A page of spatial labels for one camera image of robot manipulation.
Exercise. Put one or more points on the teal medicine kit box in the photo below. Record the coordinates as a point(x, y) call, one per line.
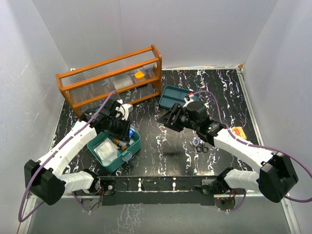
point(123, 156)

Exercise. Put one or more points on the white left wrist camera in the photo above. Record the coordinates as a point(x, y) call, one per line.
point(123, 110)

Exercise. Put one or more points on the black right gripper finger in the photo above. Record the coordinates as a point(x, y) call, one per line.
point(176, 113)
point(164, 120)

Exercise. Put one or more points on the black small scissors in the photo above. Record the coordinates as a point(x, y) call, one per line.
point(202, 148)

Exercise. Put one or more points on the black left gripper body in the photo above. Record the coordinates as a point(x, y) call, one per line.
point(118, 127)

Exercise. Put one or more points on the orange wooden shelf rack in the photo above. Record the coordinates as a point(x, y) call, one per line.
point(93, 83)

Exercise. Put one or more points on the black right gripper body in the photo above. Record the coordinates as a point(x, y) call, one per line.
point(186, 123)

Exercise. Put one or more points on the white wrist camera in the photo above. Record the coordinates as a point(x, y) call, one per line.
point(123, 110)
point(190, 98)

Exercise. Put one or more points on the dark teal divider tray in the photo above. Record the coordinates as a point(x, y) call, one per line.
point(172, 95)

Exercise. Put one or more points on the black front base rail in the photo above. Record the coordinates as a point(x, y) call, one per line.
point(184, 189)

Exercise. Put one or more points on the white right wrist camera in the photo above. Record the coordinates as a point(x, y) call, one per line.
point(190, 98)

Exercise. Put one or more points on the orange block on shelf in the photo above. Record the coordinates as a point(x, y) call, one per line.
point(139, 75)

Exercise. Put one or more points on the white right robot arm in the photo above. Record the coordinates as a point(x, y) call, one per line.
point(273, 173)

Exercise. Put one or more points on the small tape roll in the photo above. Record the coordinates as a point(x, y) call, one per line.
point(196, 142)

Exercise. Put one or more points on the clear bag of gauze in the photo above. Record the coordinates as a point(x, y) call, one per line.
point(106, 151)

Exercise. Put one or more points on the white blue ointment tube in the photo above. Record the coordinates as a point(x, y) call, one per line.
point(132, 134)

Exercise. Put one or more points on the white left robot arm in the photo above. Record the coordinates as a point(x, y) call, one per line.
point(45, 178)

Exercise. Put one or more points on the brown medicine bottle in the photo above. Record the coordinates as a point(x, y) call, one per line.
point(121, 144)

